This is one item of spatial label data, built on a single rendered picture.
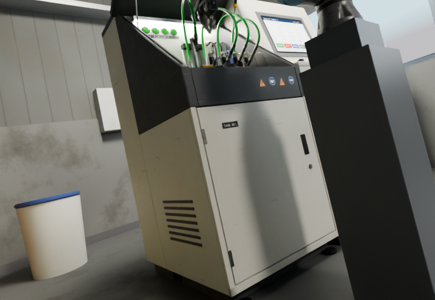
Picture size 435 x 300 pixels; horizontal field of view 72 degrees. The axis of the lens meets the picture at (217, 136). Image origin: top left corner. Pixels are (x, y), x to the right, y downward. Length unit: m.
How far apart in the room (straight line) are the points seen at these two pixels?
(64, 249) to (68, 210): 0.27
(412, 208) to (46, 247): 2.30
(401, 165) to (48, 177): 3.08
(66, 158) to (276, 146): 2.53
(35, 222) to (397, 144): 2.32
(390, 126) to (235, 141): 0.58
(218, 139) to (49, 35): 2.95
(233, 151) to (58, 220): 1.68
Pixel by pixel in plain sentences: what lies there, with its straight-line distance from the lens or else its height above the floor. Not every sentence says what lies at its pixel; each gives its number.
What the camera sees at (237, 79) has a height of 0.89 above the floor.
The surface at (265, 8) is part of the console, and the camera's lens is 2.22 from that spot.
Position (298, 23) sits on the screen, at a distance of 2.38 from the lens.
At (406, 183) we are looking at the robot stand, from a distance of 0.99.
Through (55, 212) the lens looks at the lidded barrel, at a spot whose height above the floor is 0.45.
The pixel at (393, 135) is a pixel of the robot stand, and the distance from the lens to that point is 0.97.
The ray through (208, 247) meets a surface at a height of 0.24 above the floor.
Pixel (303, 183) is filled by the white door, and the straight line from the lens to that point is 1.50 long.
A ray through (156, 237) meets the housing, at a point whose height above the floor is 0.23.
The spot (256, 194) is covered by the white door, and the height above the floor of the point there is 0.40.
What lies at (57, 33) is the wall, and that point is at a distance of 3.92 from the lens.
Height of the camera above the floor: 0.58
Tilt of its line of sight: 4 degrees up
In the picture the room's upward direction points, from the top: 13 degrees counter-clockwise
